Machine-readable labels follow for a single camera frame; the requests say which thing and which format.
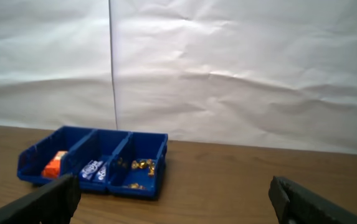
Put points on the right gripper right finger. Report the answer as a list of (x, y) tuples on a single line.
[(306, 208)]

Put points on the blue tray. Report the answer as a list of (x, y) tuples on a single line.
[(140, 146)]

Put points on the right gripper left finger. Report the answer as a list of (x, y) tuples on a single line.
[(41, 202)]

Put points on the orange candy box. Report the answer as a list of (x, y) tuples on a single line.
[(57, 159), (49, 172)]

